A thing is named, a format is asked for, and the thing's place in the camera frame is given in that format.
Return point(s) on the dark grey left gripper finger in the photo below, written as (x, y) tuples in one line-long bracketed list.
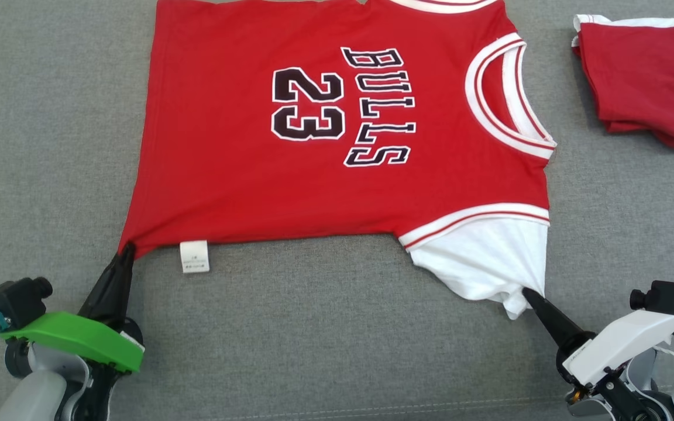
[(100, 298), (121, 298)]

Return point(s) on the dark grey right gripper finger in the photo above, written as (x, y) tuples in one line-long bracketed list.
[(571, 328), (553, 333)]

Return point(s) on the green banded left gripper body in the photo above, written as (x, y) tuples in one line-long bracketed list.
[(74, 336)]

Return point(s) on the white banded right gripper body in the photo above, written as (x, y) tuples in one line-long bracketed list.
[(623, 342)]

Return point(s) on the red Bulls 23 jersey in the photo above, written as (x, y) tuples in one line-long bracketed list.
[(226, 175)]

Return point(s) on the red shorts with white stripe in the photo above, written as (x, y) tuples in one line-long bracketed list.
[(647, 82)]

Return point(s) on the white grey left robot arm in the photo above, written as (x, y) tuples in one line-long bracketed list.
[(38, 392)]

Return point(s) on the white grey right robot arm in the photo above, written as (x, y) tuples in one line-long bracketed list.
[(647, 397)]

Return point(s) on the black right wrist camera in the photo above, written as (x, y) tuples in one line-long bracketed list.
[(667, 298)]

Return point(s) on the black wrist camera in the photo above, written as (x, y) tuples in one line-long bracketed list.
[(12, 298), (667, 298)]

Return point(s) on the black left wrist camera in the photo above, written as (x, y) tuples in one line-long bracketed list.
[(12, 298)]

